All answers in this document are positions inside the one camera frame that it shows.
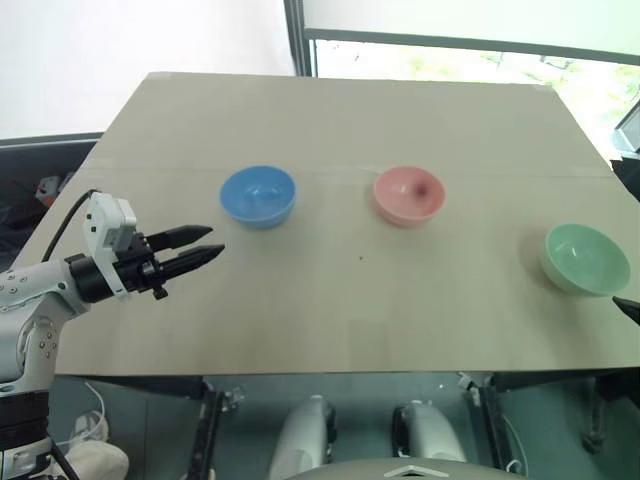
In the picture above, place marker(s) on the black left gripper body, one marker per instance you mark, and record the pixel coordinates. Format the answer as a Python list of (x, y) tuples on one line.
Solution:
[(135, 272)]

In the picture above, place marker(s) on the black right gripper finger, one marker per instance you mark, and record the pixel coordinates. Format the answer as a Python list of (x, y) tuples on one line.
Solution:
[(630, 307)]

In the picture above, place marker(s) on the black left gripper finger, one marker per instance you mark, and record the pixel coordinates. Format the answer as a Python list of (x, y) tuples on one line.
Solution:
[(192, 260), (182, 235)]

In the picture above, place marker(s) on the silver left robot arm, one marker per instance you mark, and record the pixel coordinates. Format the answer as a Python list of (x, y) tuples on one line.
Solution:
[(30, 300)]

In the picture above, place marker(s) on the green bowl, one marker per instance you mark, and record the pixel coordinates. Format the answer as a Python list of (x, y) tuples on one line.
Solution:
[(585, 260)]

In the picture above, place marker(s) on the blue bowl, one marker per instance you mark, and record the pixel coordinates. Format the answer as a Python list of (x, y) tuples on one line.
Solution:
[(257, 197)]

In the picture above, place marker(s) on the red and white object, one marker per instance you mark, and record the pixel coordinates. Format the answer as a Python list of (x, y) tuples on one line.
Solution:
[(50, 187)]

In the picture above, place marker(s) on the dark storage bin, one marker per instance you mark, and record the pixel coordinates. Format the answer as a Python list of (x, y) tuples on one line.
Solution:
[(25, 165)]

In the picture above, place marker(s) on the black table leg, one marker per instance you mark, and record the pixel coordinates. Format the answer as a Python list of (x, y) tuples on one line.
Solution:
[(207, 430), (487, 425)]

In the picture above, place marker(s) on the silver left robot leg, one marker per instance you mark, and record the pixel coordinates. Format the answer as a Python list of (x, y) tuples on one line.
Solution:
[(302, 435)]

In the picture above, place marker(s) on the silver robot leg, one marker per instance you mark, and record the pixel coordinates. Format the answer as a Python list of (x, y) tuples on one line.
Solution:
[(302, 435), (430, 432)]

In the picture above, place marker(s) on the pink red bowl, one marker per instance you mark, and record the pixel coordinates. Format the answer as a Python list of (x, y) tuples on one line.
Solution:
[(407, 197)]

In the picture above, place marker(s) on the silver right robot leg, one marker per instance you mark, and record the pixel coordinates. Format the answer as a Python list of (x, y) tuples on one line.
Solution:
[(430, 432)]

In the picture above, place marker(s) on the grey robot torso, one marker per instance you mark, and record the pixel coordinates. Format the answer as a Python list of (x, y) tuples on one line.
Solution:
[(405, 471)]

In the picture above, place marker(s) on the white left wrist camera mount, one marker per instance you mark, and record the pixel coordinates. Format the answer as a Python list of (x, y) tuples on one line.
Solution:
[(107, 220)]

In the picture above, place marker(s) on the dark window frame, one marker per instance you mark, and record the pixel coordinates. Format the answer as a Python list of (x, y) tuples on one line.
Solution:
[(300, 37)]

